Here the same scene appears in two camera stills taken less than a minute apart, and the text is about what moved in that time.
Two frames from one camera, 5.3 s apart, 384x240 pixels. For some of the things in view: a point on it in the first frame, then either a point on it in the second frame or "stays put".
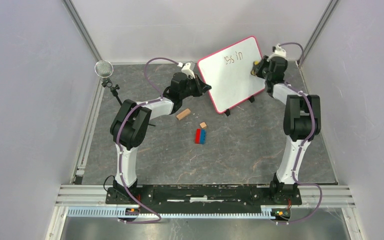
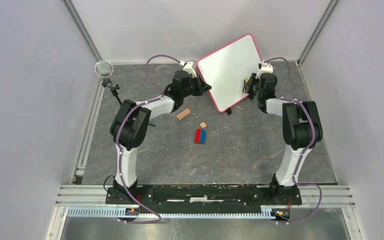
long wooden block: x=183 y=114 stays put
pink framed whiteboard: x=228 y=72 stays put
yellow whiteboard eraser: x=253 y=72 -> x=246 y=81
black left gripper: x=200 y=88 stays put
